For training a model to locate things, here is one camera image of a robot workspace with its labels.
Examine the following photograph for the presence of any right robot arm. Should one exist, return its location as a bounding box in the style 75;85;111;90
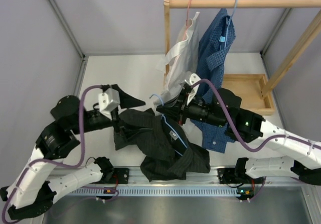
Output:
156;79;320;186

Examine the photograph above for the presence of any light blue wire hanger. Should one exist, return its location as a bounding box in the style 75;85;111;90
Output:
149;93;188;149

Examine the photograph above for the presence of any blue checked shirt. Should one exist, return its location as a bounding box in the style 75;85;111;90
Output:
192;9;236;153

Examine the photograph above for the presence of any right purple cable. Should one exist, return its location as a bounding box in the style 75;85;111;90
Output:
192;79;321;151

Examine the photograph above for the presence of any blue hanger with blue shirt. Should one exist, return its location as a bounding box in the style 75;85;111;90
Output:
219;0;239;53

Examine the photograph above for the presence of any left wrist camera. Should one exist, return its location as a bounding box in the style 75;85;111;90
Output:
98;88;120;120

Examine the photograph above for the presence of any wooden clothes rack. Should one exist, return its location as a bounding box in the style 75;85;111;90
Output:
164;0;320;116

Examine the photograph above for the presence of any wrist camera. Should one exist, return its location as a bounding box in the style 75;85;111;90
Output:
183;73;201;105
98;88;120;120

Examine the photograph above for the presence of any pink wire hanger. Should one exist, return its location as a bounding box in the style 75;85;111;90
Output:
173;0;195;66

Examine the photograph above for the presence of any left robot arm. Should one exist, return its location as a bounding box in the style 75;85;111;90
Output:
1;84;145;223

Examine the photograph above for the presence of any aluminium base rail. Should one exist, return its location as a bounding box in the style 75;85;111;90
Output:
69;167;258;198

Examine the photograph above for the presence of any white shirt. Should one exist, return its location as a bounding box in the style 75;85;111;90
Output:
153;12;200;110

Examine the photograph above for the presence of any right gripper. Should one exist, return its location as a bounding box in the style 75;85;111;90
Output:
157;89;228;129

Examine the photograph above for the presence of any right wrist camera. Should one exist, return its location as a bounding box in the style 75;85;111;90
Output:
183;73;201;105

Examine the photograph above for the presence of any black pinstripe shirt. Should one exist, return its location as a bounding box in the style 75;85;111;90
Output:
113;109;211;181

